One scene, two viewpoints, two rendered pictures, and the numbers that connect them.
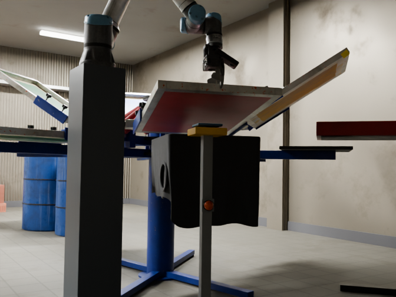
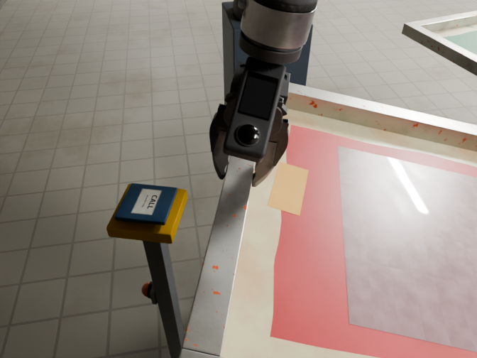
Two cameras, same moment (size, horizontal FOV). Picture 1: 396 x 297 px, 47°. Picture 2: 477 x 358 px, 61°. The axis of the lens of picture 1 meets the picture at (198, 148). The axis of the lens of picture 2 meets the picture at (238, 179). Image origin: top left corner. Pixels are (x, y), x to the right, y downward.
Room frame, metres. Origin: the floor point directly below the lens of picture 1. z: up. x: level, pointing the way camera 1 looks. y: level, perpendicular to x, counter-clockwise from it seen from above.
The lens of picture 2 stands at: (2.23, -0.49, 1.54)
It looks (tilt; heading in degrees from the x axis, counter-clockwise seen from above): 42 degrees down; 113
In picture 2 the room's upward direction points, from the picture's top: straight up
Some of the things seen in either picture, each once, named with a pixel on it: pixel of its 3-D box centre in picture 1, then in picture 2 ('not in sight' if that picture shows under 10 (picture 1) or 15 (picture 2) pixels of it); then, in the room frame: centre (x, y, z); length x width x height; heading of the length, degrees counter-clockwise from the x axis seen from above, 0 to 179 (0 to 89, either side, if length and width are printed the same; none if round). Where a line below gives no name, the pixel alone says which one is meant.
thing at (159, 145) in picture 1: (166, 172); not in sight; (2.31, 0.16, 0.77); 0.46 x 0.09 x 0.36; 15
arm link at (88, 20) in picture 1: (98, 30); not in sight; (1.91, 0.43, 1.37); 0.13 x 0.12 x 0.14; 8
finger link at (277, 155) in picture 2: not in sight; (270, 136); (2.10, -0.09, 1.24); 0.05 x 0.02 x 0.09; 15
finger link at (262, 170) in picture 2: (213, 82); (265, 153); (2.09, -0.07, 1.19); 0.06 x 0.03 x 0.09; 105
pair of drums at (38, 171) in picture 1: (65, 191); not in sight; (5.74, 1.64, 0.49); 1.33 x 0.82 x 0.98; 38
